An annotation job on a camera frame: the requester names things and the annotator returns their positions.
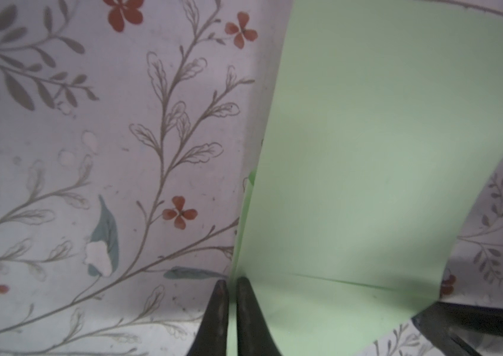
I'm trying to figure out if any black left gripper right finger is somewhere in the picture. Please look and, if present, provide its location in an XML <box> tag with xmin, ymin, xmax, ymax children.
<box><xmin>236</xmin><ymin>277</ymin><xmax>282</xmax><ymax>356</ymax></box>

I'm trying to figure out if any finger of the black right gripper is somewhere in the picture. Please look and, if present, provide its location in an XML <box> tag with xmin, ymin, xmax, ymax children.
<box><xmin>411</xmin><ymin>302</ymin><xmax>503</xmax><ymax>355</ymax></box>

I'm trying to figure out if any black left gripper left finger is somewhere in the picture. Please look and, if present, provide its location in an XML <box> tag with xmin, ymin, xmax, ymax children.
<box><xmin>186</xmin><ymin>280</ymin><xmax>229</xmax><ymax>356</ymax></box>

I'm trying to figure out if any light green paper sheet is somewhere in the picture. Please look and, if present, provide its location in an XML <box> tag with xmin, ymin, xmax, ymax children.
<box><xmin>237</xmin><ymin>1</ymin><xmax>503</xmax><ymax>355</ymax></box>

